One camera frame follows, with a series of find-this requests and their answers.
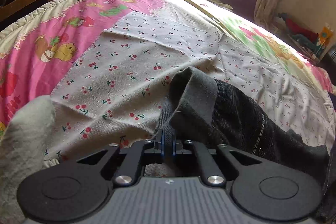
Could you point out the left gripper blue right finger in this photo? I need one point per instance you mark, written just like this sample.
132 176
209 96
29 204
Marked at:
177 145

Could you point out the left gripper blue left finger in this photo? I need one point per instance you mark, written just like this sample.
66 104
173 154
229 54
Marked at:
159 146

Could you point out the dark grey knit pants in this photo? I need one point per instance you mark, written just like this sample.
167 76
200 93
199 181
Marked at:
200 108

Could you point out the cherry print bed sheet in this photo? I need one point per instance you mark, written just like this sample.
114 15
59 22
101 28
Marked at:
108 64

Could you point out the olive patterned cloth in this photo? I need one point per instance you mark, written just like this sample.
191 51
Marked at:
22 151

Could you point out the yellow cloth on bench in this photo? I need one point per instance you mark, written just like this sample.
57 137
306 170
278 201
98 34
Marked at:
221 4

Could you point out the red clothes on nightstand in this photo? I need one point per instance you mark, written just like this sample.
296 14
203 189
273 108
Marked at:
297 29

